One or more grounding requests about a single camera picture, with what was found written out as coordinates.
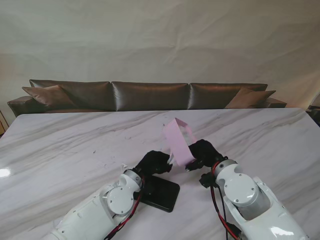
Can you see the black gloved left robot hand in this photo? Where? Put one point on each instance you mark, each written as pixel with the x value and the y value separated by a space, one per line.
pixel 152 162

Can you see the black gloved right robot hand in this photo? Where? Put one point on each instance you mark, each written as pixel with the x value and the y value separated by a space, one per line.
pixel 206 152

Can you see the pink tissue box cover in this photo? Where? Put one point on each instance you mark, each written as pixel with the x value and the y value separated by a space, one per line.
pixel 177 145

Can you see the black tissue box base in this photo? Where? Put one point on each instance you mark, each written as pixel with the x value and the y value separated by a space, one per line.
pixel 162 195

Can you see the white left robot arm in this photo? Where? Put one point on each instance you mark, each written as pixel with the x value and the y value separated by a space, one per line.
pixel 100 207

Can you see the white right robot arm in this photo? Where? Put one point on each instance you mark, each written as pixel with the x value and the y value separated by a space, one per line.
pixel 252 200

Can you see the brown leather sofa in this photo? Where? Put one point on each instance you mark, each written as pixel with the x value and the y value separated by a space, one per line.
pixel 150 96

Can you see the brown throw pillow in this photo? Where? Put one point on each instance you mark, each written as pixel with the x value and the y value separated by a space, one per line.
pixel 250 98
pixel 50 96

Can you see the dark metal equipment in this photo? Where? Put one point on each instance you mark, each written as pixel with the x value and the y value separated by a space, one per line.
pixel 314 115

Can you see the beige wrinkled backdrop cloth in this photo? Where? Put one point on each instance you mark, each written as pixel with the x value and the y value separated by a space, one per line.
pixel 160 37

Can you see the wooden furniture edge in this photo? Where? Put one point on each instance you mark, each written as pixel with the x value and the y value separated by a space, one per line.
pixel 2 122

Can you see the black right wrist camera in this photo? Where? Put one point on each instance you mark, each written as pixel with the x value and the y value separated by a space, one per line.
pixel 206 180

